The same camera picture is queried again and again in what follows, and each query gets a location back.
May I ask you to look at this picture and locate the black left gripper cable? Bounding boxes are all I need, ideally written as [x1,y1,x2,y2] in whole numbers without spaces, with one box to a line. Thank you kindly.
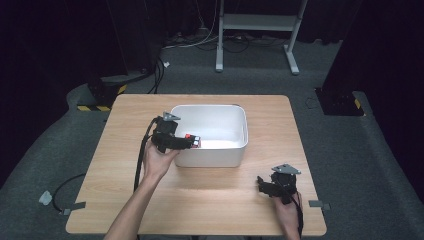
[133,116,160,193]

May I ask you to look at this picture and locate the white plastic storage bin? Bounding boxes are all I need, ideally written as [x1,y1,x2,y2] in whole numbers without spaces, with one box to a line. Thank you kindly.
[169,104,250,169]

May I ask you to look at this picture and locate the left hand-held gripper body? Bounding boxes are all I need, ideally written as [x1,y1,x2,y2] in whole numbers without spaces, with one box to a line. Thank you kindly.
[151,111,182,155]

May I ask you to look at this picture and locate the white metal stand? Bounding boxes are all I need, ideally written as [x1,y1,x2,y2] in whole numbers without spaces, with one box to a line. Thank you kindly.
[214,0,309,76]

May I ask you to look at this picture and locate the long grey tape strip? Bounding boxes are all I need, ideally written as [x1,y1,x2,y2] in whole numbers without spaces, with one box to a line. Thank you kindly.
[61,201,87,216]

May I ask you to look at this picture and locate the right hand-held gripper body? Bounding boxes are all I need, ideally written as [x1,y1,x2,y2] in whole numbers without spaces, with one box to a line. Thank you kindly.
[271,163,302,205]

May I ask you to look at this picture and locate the crumpled grey tape piece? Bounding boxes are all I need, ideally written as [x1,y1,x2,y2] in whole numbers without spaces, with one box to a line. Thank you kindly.
[38,190,54,206]

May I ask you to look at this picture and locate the black square base plate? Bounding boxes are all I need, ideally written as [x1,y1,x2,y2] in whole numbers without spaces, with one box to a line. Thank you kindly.
[314,87,367,117]

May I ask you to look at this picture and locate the person's right hand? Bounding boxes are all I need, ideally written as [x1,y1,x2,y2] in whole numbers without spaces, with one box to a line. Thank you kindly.
[272,191,304,232]

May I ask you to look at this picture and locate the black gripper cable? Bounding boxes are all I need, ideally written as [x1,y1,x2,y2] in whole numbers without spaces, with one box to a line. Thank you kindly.
[133,116,160,193]
[283,186,305,238]

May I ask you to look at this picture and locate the short grey tape strip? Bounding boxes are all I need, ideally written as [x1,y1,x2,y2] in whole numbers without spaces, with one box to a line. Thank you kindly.
[308,199,332,211]

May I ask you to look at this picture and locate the multicoloured puzzle cube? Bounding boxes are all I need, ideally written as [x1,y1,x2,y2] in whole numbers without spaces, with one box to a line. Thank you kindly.
[184,132,202,150]

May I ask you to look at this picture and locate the black base with yellow stripes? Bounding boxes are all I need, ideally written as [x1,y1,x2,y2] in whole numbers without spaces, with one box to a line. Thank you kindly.
[76,77,129,113]

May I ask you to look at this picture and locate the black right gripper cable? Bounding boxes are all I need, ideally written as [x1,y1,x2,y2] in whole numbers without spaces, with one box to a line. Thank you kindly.
[283,186,305,238]

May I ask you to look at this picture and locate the person's left hand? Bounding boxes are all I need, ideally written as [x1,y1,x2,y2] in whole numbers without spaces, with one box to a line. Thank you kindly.
[142,140,181,184]

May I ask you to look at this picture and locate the thin black floor cable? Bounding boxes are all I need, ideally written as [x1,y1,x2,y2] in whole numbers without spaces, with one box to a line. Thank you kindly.
[51,172,87,214]

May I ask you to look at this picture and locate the bundle of floor cables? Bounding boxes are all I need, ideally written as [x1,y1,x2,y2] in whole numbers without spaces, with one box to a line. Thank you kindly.
[162,28,288,54]

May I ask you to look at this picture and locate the pair of black cables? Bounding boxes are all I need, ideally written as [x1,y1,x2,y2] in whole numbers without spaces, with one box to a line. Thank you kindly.
[147,57,166,95]

